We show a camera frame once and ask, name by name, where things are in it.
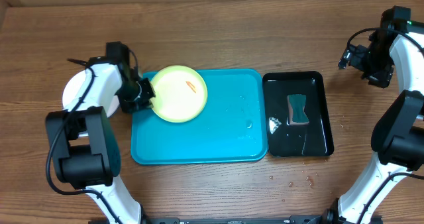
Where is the teal serving tray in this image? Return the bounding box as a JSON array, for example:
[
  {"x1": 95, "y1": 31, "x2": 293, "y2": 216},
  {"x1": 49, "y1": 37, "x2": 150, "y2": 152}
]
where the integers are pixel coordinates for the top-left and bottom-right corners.
[{"x1": 131, "y1": 68, "x2": 268, "y2": 165}]

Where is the pink white plate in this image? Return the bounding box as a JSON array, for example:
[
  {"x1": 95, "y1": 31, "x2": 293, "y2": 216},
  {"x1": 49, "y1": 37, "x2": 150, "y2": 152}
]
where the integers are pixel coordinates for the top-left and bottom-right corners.
[{"x1": 62, "y1": 71, "x2": 119, "y2": 117}]

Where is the green scrubbing sponge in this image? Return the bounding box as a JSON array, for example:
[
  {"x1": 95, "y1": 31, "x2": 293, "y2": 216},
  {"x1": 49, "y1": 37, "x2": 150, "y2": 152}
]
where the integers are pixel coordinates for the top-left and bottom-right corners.
[{"x1": 287, "y1": 94, "x2": 309, "y2": 126}]

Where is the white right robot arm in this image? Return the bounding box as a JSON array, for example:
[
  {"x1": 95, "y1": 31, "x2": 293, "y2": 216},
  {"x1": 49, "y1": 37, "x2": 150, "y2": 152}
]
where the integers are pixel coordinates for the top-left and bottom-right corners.
[{"x1": 313, "y1": 19, "x2": 423, "y2": 223}]

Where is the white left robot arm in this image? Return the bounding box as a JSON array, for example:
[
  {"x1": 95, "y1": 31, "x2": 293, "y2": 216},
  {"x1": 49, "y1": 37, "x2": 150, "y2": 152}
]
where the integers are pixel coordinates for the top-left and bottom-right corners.
[{"x1": 45, "y1": 55, "x2": 154, "y2": 223}]

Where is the yellow plate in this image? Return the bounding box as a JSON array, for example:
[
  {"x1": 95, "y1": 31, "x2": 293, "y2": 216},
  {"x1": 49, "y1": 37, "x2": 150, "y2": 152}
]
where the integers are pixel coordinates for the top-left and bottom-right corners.
[{"x1": 150, "y1": 65, "x2": 208, "y2": 123}]

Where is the black water tray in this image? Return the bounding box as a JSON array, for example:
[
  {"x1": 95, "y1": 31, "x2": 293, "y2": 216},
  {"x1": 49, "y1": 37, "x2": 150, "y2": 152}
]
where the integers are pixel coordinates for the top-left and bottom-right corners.
[{"x1": 262, "y1": 71, "x2": 335, "y2": 157}]

